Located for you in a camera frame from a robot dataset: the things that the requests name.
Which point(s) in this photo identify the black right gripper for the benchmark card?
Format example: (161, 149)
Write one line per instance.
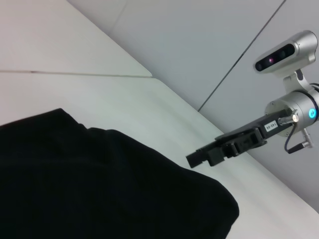
(269, 129)

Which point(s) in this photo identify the black t-shirt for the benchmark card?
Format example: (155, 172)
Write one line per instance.
(99, 179)

